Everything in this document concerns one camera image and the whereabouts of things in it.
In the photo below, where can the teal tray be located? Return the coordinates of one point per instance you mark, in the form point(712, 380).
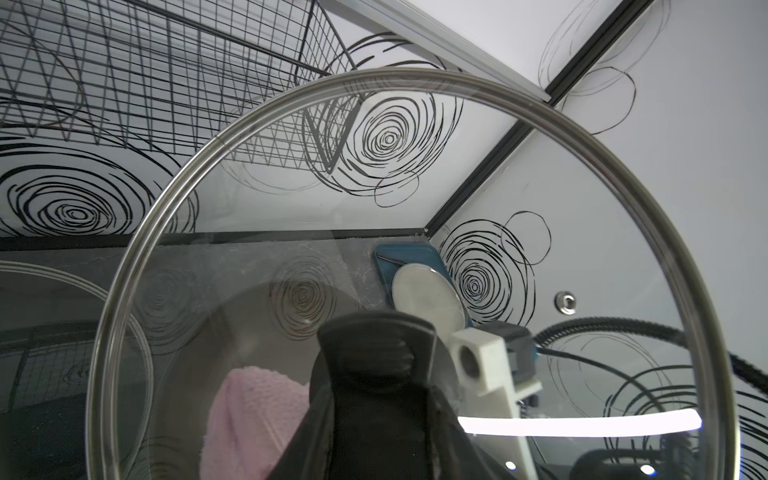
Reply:
point(421, 253)

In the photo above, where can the black wire basket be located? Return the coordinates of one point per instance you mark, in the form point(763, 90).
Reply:
point(154, 76)

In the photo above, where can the grey round plate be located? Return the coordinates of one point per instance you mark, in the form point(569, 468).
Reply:
point(423, 292)

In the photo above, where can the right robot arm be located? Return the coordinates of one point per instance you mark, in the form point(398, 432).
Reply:
point(613, 367)

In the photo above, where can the glass lid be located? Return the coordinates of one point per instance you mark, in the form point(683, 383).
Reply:
point(49, 321)
point(264, 238)

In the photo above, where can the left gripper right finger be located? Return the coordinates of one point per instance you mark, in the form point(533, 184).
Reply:
point(452, 453)

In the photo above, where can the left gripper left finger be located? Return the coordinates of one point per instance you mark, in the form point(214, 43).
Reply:
point(309, 453)

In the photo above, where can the glass lid on black pan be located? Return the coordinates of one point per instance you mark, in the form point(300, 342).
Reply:
point(49, 321)

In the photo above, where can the black utensil on tray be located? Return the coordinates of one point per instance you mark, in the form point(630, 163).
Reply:
point(390, 260)

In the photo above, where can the pink cloth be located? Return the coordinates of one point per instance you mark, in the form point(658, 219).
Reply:
point(252, 419)

